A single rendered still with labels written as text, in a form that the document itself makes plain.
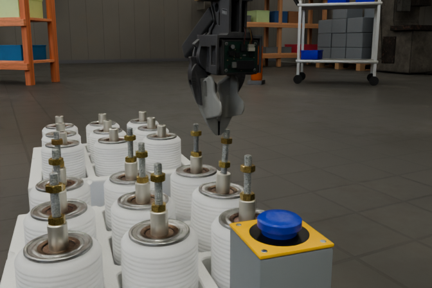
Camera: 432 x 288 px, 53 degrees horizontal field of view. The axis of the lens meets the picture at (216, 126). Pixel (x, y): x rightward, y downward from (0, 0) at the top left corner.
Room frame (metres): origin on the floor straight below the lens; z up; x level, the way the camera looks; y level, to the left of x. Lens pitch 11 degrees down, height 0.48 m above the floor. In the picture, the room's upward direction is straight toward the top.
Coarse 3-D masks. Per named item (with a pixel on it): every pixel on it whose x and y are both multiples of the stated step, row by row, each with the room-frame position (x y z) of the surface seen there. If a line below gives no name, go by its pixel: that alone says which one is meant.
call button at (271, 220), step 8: (264, 216) 0.37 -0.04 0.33; (272, 216) 0.37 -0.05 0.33; (280, 216) 0.37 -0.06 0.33; (288, 216) 0.37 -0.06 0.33; (296, 216) 0.37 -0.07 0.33; (264, 224) 0.35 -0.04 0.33; (272, 224) 0.35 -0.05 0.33; (280, 224) 0.35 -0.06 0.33; (288, 224) 0.35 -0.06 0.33; (296, 224) 0.35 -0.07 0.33; (264, 232) 0.36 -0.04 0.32; (272, 232) 0.35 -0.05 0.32; (280, 232) 0.35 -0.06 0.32; (288, 232) 0.35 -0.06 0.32; (296, 232) 0.35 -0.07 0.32
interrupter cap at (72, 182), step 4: (68, 176) 0.72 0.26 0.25; (72, 176) 0.72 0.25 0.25; (44, 180) 0.70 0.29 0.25; (48, 180) 0.71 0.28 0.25; (68, 180) 0.71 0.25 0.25; (72, 180) 0.71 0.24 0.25; (76, 180) 0.71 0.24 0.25; (80, 180) 0.71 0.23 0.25; (36, 184) 0.68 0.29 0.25; (40, 184) 0.68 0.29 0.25; (44, 184) 0.68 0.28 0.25; (68, 184) 0.69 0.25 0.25; (72, 184) 0.68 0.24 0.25; (76, 184) 0.68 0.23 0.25; (80, 184) 0.68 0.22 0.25; (36, 188) 0.67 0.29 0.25; (40, 188) 0.66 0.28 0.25; (44, 188) 0.66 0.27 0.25; (68, 188) 0.66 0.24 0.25; (72, 188) 0.66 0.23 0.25; (76, 188) 0.67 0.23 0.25; (44, 192) 0.65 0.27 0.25
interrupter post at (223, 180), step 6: (222, 174) 0.65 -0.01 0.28; (228, 174) 0.65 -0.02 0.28; (216, 180) 0.65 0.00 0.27; (222, 180) 0.64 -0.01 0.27; (228, 180) 0.65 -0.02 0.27; (216, 186) 0.65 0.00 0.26; (222, 186) 0.64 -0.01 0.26; (228, 186) 0.65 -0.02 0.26; (222, 192) 0.64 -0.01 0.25; (228, 192) 0.65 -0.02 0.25
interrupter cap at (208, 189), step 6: (204, 186) 0.66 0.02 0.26; (210, 186) 0.67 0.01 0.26; (234, 186) 0.67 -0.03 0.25; (240, 186) 0.67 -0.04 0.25; (204, 192) 0.63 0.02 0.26; (210, 192) 0.64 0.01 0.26; (216, 192) 0.65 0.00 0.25; (234, 192) 0.65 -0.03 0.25; (216, 198) 0.62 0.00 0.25; (222, 198) 0.62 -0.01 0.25; (228, 198) 0.62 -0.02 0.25; (234, 198) 0.62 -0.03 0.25
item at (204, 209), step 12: (192, 204) 0.64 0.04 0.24; (204, 204) 0.62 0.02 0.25; (216, 204) 0.61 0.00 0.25; (228, 204) 0.61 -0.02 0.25; (192, 216) 0.64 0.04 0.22; (204, 216) 0.61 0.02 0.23; (216, 216) 0.61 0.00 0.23; (192, 228) 0.64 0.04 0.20; (204, 228) 0.62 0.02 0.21; (204, 240) 0.61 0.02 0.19
